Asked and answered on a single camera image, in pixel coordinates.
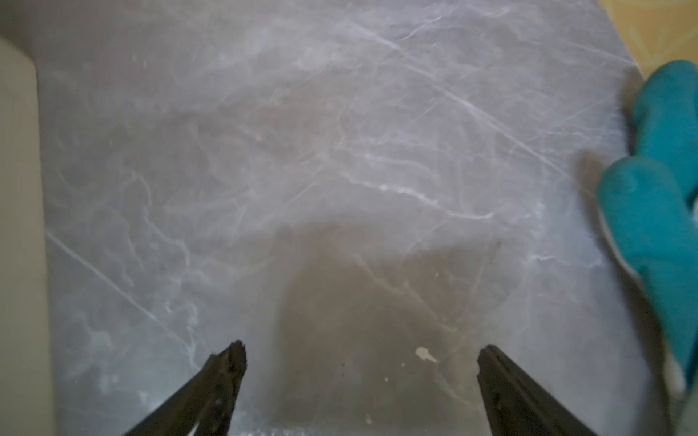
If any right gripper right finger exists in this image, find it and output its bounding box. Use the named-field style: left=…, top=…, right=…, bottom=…
left=477, top=345, right=594, bottom=436

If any white drawer cabinet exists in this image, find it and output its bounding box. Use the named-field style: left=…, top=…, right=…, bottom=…
left=1, top=39, right=56, bottom=435

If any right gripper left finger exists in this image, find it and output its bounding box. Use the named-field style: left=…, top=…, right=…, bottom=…
left=127, top=341, right=247, bottom=436

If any teal plastic rack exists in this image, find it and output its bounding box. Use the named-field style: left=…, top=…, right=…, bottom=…
left=596, top=60, right=697, bottom=399

